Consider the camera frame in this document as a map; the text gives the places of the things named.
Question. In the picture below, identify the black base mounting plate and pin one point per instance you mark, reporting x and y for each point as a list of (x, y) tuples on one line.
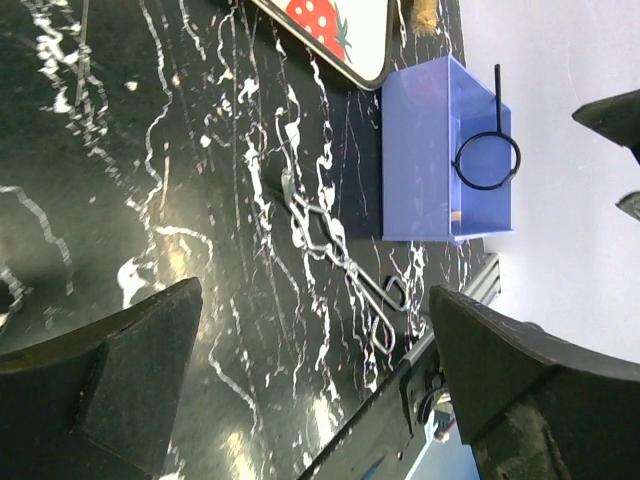
[(386, 436)]

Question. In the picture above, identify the blue plastic box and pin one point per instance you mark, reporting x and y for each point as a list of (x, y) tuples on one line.
[(428, 110)]

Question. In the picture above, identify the metal crucible tongs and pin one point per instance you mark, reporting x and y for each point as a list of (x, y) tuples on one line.
[(393, 293)]

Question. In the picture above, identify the strawberry pattern tray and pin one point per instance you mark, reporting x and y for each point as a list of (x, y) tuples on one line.
[(353, 36)]

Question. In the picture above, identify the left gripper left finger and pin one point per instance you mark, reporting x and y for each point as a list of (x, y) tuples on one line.
[(100, 402)]

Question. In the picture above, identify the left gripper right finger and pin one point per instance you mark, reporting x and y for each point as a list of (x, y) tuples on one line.
[(531, 405)]

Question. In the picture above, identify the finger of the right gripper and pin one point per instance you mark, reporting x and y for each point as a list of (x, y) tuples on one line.
[(630, 204), (615, 118)]

